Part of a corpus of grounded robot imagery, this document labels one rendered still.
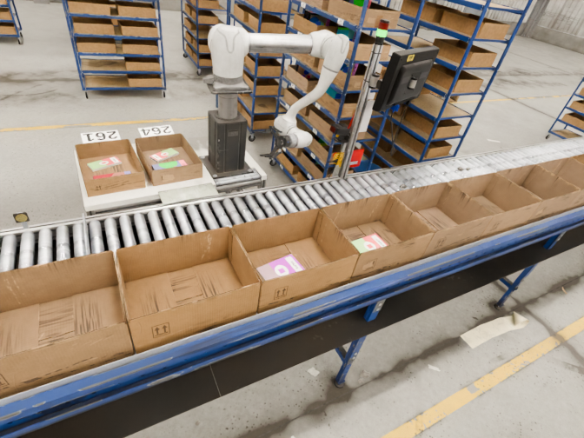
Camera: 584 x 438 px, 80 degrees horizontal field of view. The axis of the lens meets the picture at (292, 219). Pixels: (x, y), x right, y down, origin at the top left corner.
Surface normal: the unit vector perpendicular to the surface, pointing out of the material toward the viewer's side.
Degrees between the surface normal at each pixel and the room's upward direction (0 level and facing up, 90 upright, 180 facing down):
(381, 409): 0
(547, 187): 89
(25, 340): 1
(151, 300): 1
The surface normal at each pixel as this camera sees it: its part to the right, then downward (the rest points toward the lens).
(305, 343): 0.14, -0.77
